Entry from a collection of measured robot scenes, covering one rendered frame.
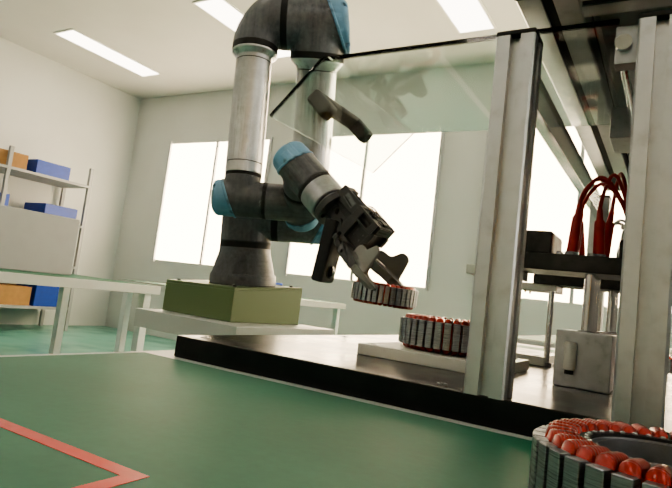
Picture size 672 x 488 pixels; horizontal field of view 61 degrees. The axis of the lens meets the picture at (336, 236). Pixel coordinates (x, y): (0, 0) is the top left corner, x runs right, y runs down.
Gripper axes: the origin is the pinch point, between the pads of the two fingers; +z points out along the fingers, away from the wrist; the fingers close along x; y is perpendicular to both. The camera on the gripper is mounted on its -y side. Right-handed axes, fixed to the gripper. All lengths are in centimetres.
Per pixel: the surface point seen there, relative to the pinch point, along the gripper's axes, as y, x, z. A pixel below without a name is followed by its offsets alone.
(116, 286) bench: -159, 125, -161
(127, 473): 9, -71, 23
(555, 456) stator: 21, -64, 32
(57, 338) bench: -244, 149, -196
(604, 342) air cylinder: 21.9, -27.9, 28.4
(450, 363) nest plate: 10.2, -31.7, 21.1
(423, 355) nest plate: 8.5, -31.7, 18.7
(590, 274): 25.5, -26.8, 22.9
